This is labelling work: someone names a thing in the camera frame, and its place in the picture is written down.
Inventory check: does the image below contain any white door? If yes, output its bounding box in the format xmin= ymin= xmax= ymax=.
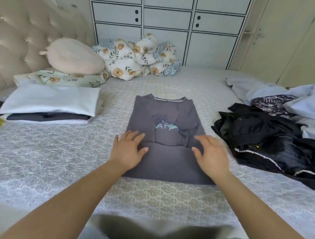
xmin=230 ymin=0 xmax=315 ymax=89

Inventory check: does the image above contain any person's left hand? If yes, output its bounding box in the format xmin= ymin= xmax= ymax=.
xmin=109 ymin=130 xmax=150 ymax=173

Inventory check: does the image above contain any floral bunched quilt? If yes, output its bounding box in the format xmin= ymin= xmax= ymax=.
xmin=155 ymin=41 xmax=182 ymax=77

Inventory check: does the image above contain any floral pillow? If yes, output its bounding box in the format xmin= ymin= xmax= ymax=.
xmin=26 ymin=68 xmax=112 ymax=89

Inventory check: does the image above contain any person's right hand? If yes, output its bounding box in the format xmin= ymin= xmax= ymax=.
xmin=191 ymin=134 xmax=231 ymax=183

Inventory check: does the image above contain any white packet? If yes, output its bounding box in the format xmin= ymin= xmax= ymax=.
xmin=13 ymin=73 xmax=40 ymax=88

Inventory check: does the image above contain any white printed t-shirt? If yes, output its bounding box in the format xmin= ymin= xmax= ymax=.
xmin=0 ymin=83 xmax=103 ymax=118

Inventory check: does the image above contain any light blue hooded jacket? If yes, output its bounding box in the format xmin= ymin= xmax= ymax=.
xmin=225 ymin=76 xmax=315 ymax=141

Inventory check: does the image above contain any person's right forearm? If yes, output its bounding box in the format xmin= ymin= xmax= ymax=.
xmin=213 ymin=171 xmax=306 ymax=239

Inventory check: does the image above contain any bed with grey patterned sheet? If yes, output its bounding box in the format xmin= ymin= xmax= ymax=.
xmin=0 ymin=66 xmax=315 ymax=239

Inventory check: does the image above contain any person's left forearm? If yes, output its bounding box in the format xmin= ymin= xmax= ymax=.
xmin=0 ymin=160 xmax=130 ymax=239

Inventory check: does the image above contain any beige tufted headboard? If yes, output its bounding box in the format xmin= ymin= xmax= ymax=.
xmin=0 ymin=0 xmax=97 ymax=90

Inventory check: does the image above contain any dark purple patterned garment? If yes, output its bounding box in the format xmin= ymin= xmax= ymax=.
xmin=250 ymin=94 xmax=299 ymax=118

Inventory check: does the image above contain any white wardrobe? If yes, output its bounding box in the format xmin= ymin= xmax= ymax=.
xmin=89 ymin=0 xmax=256 ymax=71

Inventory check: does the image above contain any pink plush pillow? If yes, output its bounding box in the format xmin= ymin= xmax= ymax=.
xmin=39 ymin=37 xmax=107 ymax=76

